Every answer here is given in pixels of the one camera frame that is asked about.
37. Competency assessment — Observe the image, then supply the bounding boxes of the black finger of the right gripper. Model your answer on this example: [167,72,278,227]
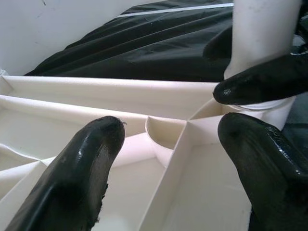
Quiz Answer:
[213,51,308,106]
[203,26,234,63]

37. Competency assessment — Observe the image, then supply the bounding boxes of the white plastic table leg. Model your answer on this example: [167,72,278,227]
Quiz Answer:
[223,0,303,114]

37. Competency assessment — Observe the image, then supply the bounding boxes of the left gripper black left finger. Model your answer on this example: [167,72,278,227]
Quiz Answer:
[4,115,126,231]

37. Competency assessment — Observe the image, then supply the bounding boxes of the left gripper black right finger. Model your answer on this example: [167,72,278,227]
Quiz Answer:
[218,112,308,231]

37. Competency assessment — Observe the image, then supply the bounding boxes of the white plastic table top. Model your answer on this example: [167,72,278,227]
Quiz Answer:
[0,72,295,231]

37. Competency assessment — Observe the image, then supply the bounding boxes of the white tape strip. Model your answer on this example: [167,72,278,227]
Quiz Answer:
[117,2,235,16]

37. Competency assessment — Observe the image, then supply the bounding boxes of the black cloth cover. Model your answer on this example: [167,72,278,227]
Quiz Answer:
[24,0,308,135]

